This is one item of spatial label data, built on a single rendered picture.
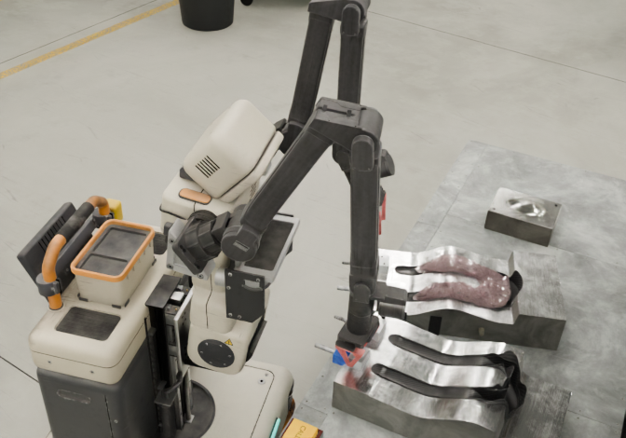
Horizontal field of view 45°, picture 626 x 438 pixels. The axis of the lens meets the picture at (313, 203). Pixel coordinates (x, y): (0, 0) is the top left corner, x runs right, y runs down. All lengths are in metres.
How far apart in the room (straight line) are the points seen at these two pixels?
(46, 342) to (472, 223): 1.31
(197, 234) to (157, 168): 2.50
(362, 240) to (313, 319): 1.68
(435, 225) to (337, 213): 1.41
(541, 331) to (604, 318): 0.25
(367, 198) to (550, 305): 0.75
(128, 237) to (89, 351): 0.35
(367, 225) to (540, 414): 0.64
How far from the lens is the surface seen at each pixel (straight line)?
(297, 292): 3.31
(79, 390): 2.13
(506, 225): 2.41
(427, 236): 2.36
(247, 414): 2.50
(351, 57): 1.79
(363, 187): 1.44
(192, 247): 1.63
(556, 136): 4.71
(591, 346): 2.14
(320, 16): 1.76
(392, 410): 1.77
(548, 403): 1.88
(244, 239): 1.56
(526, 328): 2.03
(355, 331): 1.72
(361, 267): 1.57
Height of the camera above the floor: 2.23
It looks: 36 degrees down
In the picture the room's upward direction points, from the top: 3 degrees clockwise
